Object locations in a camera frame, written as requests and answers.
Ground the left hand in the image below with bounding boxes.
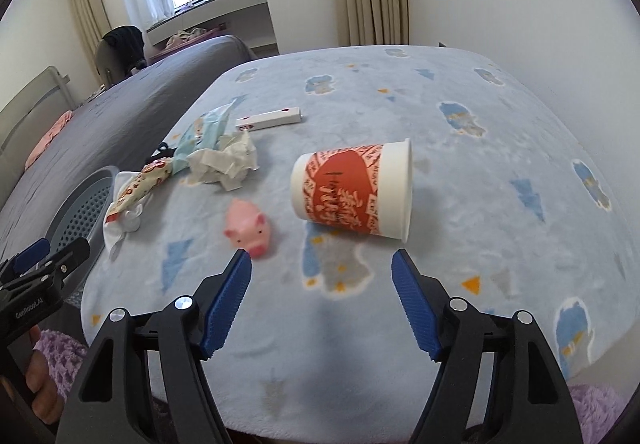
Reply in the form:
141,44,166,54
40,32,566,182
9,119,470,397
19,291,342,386
1,326,64,429

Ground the white playing card box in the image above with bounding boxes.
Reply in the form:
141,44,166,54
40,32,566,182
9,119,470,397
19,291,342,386
235,108,303,131

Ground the light blue wipes packet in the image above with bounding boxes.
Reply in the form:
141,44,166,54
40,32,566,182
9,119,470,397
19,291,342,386
172,99,239,175

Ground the grey perforated trash basket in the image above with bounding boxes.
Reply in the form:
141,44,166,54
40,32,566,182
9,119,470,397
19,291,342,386
46,166,118,309

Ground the pink cloth on bed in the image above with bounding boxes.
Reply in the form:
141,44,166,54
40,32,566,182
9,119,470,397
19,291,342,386
24,110,74,170

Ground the white cloth sock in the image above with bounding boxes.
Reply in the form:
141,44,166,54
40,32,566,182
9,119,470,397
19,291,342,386
102,171,151,261

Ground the grey bed headboard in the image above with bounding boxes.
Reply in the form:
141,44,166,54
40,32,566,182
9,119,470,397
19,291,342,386
0,66,77,204

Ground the red patterned snack wrapper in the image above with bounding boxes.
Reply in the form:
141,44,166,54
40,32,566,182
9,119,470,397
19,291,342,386
105,157,172,223

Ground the white paper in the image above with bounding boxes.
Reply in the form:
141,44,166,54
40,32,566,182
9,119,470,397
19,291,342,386
186,130,259,192

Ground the pink storage box with clothes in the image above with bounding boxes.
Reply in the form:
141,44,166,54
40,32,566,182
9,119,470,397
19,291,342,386
148,24,227,64

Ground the red white paper cup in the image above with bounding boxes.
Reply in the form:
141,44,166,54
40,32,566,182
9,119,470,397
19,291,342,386
291,139,412,243

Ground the black hair tie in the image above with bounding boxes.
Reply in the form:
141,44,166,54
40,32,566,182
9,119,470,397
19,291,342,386
144,141,177,165

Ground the pink rubber pig toy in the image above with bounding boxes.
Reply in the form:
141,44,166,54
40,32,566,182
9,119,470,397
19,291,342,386
222,198,271,258

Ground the light blue patterned blanket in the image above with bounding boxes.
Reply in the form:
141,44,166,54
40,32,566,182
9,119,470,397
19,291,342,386
81,46,639,443

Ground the chair with black garment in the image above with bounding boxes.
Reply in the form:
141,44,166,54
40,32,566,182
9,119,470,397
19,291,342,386
94,25,148,89

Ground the beige left curtain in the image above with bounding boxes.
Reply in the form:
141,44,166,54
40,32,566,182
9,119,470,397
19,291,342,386
68,0,112,74

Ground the grey bed sheet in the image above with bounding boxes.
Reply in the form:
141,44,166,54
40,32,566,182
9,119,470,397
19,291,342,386
1,35,255,259

